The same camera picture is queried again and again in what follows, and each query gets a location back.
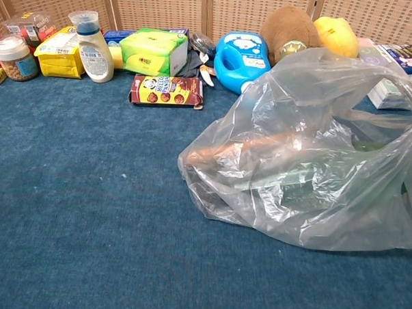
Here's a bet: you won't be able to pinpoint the clear plastic bag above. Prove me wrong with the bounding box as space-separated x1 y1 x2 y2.
174 40 412 256

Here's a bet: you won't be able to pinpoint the green item inside bag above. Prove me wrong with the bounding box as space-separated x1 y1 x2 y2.
233 135 389 213

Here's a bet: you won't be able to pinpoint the Hello Panda biscuit box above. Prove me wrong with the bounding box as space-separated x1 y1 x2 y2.
126 73 206 111

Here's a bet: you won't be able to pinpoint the white orange small knife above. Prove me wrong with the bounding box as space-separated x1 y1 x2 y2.
197 63 217 89

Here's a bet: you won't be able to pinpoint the dark grey cloth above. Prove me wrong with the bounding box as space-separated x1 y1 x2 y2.
184 49 215 84

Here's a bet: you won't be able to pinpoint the blue detergent bottle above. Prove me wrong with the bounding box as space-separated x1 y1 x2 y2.
212 29 274 96

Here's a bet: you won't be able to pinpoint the green tissue pack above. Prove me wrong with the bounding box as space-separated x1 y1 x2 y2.
118 26 190 79

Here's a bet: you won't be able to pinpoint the yellow sponge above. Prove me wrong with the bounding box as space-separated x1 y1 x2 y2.
107 46 125 71

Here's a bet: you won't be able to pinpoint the green gold egg toy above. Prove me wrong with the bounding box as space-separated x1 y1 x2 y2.
279 38 310 62

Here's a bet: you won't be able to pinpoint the white bottle with blue cap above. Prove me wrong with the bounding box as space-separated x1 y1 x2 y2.
65 10 118 85

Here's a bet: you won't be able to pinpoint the long blue box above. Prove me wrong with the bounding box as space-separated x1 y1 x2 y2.
102 24 190 53

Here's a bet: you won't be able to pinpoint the brown plush toy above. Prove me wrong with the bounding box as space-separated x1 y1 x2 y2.
258 5 325 69

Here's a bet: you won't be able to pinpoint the wicker folding screen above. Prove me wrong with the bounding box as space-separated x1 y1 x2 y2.
0 0 412 52

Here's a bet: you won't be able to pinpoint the yellow plush toy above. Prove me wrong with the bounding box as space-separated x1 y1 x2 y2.
312 16 361 60

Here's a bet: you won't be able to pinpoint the yellow Lipo biscuit pack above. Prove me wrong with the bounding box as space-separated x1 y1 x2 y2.
32 24 87 80

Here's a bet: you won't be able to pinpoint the pastel tissue multipack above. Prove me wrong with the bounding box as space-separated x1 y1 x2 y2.
355 37 412 111

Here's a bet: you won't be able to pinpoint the nut jar with white lid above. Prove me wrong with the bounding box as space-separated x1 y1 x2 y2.
0 34 41 83

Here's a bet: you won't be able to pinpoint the clear plastic box red contents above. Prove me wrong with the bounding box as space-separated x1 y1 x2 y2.
1 11 59 50

